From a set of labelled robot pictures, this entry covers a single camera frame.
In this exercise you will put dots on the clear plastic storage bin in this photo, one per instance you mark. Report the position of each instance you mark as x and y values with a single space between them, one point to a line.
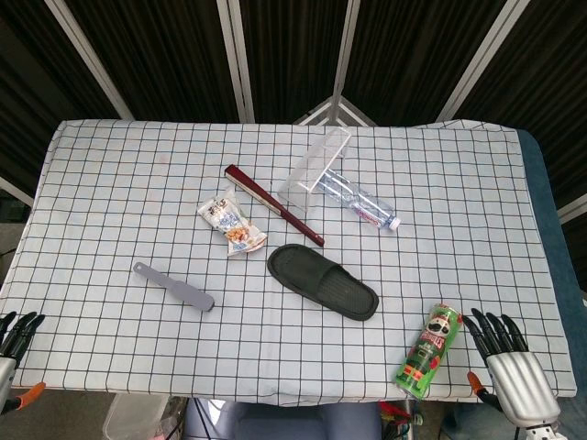
133 414

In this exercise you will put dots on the green Pringles can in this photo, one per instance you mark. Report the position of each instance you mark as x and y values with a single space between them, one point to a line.
428 353

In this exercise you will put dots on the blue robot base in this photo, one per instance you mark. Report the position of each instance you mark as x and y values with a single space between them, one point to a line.
284 421

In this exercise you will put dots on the white checked tablecloth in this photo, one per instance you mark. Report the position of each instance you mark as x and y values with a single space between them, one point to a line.
137 192

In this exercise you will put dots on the black white-framed folding screen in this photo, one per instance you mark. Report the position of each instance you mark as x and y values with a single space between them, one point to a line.
174 50

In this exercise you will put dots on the clear plastic box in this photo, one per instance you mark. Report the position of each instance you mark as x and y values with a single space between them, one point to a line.
314 169

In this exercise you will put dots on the clear plastic water bottle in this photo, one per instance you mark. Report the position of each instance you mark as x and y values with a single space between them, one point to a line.
362 206

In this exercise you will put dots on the black slipper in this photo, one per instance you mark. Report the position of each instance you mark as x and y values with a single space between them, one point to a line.
321 282

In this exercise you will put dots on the silver snack packet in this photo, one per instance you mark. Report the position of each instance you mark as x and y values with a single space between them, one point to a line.
231 224

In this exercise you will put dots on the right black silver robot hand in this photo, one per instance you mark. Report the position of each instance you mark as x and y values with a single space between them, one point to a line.
518 380

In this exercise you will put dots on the white triangular screen foot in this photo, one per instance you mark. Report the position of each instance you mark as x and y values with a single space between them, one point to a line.
337 112

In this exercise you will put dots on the dark red folded fan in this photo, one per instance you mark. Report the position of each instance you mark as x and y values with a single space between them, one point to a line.
275 205

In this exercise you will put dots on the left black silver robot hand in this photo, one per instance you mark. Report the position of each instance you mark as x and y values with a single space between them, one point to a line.
10 371

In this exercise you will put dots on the blue table pad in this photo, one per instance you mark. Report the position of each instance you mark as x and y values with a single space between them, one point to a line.
559 256

